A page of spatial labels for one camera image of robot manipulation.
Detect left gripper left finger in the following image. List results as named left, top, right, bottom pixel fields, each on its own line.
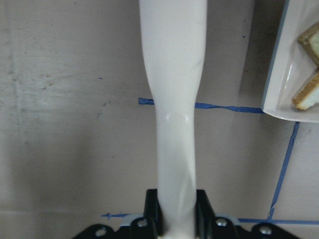
left=144, top=189, right=163, bottom=236

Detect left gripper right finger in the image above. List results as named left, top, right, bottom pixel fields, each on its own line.
left=195, top=189, right=215, bottom=236

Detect white bread slice piece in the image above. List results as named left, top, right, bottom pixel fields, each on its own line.
left=292, top=69, right=319, bottom=111

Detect beige plastic dustpan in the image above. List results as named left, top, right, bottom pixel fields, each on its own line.
left=262, top=0, right=319, bottom=123

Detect beige hand brush black bristles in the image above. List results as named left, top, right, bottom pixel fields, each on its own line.
left=139, top=0, right=207, bottom=239

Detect green-speckled bread piece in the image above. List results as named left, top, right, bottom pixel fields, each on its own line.
left=297, top=22, right=319, bottom=66

